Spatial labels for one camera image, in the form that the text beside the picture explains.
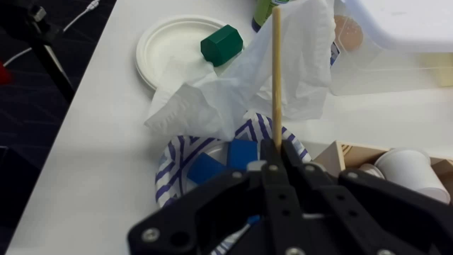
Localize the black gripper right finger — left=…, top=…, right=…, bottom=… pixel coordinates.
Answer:
left=280, top=140, right=453, bottom=255

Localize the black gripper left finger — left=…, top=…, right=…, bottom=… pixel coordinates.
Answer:
left=126, top=139, right=303, bottom=255

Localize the wooden chopstick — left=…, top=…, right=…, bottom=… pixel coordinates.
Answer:
left=271, top=4, right=284, bottom=150

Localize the open wooden box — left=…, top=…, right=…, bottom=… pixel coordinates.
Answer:
left=313, top=139, right=453, bottom=204

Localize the blue toy block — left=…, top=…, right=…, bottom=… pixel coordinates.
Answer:
left=185, top=153, right=228, bottom=187
left=226, top=139, right=260, bottom=171

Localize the white paper cup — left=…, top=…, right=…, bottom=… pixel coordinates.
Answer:
left=373, top=147, right=451, bottom=204

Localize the blue patterned paper plate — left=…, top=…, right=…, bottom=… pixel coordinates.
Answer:
left=154, top=112, right=313, bottom=255

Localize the clear plastic bag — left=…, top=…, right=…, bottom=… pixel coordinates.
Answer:
left=143, top=0, right=337, bottom=143

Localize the dark green house block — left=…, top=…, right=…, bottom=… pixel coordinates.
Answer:
left=199, top=24, right=245, bottom=68

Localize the white plastic bin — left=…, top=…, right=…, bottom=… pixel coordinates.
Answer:
left=330, top=0, right=453, bottom=96

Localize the white paper plate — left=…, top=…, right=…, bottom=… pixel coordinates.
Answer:
left=134, top=14, right=228, bottom=91

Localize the black metal stand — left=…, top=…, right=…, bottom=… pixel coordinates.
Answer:
left=12, top=1, right=76, bottom=102

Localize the white cable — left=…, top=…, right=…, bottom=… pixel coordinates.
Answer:
left=62, top=0, right=100, bottom=32

